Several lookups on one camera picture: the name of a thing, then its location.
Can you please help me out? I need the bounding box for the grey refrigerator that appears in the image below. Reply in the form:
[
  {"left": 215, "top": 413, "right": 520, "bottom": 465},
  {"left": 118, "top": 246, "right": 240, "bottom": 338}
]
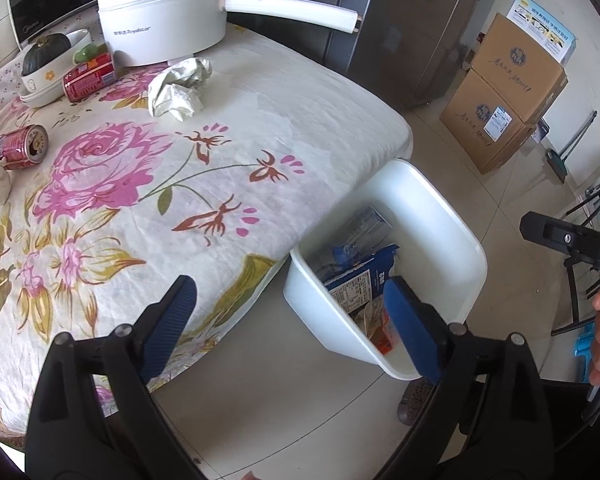
[{"left": 325, "top": 0, "right": 503, "bottom": 108}]

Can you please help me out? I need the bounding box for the cardboard box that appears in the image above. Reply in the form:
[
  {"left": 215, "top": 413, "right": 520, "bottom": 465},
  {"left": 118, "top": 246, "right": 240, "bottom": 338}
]
[
  {"left": 439, "top": 67, "right": 537, "bottom": 176},
  {"left": 470, "top": 12, "right": 568, "bottom": 126}
]

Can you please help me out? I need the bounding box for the white floral bowl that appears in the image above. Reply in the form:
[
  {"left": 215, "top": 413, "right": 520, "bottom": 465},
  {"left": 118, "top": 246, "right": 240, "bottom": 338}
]
[{"left": 19, "top": 29, "right": 94, "bottom": 108}]

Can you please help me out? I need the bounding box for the black chair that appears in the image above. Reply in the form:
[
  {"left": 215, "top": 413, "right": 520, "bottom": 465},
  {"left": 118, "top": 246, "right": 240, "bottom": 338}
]
[{"left": 550, "top": 165, "right": 600, "bottom": 337}]

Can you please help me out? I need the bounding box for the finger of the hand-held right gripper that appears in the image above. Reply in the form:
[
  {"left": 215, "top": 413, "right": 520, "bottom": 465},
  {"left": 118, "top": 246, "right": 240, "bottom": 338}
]
[{"left": 520, "top": 211, "right": 600, "bottom": 282}]

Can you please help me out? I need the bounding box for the dark green pumpkin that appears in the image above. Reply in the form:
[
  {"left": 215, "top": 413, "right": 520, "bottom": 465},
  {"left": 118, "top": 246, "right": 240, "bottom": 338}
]
[{"left": 21, "top": 33, "right": 73, "bottom": 78}]

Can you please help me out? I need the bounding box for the blue plastic stool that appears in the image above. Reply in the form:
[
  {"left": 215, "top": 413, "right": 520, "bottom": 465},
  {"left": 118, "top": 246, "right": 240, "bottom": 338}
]
[{"left": 575, "top": 324, "right": 600, "bottom": 362}]

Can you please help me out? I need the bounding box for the torn blue carton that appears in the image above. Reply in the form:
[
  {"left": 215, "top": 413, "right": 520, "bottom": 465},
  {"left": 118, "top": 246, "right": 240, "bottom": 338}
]
[{"left": 322, "top": 244, "right": 400, "bottom": 317}]

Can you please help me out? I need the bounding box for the white electric cooking pot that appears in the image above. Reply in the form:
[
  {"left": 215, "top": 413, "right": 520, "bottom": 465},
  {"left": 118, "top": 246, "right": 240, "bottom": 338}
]
[{"left": 91, "top": 0, "right": 366, "bottom": 68}]

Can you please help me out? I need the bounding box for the red drink can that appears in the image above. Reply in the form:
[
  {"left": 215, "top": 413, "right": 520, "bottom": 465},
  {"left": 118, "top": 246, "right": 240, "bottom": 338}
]
[
  {"left": 61, "top": 52, "right": 119, "bottom": 102},
  {"left": 0, "top": 124, "right": 50, "bottom": 171}
]

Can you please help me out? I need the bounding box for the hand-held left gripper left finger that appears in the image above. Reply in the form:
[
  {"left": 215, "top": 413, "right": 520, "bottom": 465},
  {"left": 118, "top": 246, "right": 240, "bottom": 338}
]
[{"left": 24, "top": 275, "right": 201, "bottom": 480}]

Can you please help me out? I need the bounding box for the crumpled white paper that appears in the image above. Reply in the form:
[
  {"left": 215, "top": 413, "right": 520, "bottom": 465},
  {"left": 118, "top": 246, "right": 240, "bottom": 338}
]
[{"left": 147, "top": 57, "right": 214, "bottom": 122}]

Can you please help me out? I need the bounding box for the floral tablecloth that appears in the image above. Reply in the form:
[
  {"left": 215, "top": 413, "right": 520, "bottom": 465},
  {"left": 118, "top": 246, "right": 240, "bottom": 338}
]
[{"left": 0, "top": 25, "right": 413, "bottom": 441}]

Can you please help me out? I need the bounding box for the blue and white box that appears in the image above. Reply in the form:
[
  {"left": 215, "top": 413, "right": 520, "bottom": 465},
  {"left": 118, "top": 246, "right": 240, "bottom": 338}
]
[{"left": 505, "top": 0, "right": 578, "bottom": 66}]

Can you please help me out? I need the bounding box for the orange snack packet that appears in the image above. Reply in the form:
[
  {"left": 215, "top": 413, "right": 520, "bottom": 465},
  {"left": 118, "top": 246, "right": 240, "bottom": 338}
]
[{"left": 367, "top": 317, "right": 406, "bottom": 356}]

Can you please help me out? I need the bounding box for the person's dark clothing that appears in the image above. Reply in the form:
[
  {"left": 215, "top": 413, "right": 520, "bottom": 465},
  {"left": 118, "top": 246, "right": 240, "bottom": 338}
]
[{"left": 535, "top": 379, "right": 600, "bottom": 461}]

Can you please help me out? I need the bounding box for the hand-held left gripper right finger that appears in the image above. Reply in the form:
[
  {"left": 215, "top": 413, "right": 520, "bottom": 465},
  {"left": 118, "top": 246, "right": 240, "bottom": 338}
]
[{"left": 380, "top": 276, "right": 561, "bottom": 480}]

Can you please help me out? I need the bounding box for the white plastic bin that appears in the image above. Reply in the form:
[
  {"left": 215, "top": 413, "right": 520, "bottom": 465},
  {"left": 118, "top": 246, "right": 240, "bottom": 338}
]
[{"left": 283, "top": 158, "right": 488, "bottom": 381}]

